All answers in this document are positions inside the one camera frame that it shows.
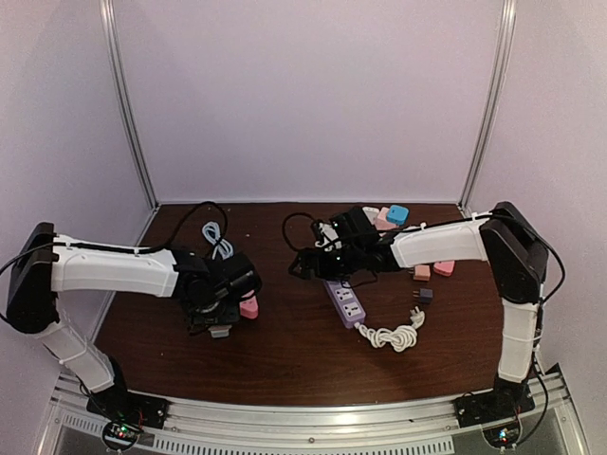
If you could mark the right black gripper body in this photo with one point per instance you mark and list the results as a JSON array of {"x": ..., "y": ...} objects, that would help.
[{"x": 340, "y": 268}]

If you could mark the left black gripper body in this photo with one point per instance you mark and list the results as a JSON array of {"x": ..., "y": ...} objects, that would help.
[{"x": 215, "y": 313}]

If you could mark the pink triangular socket adapter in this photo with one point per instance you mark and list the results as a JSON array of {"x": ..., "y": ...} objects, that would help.
[{"x": 249, "y": 307}]

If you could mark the salmon pink plug adapter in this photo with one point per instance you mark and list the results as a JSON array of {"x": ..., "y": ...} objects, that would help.
[{"x": 421, "y": 272}]

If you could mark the purple power strip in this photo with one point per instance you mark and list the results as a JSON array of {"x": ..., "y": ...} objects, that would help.
[{"x": 346, "y": 303}]

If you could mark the dark grey plug adapter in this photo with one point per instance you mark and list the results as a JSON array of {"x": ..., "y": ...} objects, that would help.
[{"x": 423, "y": 295}]

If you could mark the light blue power strip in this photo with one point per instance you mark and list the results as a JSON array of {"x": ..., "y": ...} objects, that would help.
[{"x": 220, "y": 332}]

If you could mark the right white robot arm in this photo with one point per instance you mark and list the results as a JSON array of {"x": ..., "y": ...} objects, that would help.
[{"x": 501, "y": 237}]

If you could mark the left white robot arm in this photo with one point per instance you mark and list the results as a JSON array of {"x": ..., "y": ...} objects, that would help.
[{"x": 49, "y": 264}]

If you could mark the pink cube adapter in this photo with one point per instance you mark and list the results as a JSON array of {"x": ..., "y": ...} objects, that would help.
[{"x": 381, "y": 222}]

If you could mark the white small adapter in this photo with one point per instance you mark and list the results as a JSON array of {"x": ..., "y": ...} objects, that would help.
[{"x": 371, "y": 213}]

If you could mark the blue square adapter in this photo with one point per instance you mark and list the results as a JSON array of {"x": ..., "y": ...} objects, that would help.
[{"x": 397, "y": 215}]

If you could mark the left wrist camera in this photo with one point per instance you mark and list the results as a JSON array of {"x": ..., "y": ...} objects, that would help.
[{"x": 233, "y": 278}]

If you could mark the front aluminium rail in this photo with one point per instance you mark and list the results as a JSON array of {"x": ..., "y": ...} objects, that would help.
[{"x": 427, "y": 426}]

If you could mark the right aluminium frame post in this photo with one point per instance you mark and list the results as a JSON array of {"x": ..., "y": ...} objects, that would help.
[{"x": 505, "y": 38}]

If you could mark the aluminium frame post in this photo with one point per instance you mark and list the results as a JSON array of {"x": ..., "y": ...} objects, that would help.
[
  {"x": 112, "y": 39},
  {"x": 505, "y": 38}
]

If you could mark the left aluminium frame post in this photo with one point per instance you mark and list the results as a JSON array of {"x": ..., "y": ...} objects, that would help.
[{"x": 112, "y": 39}]

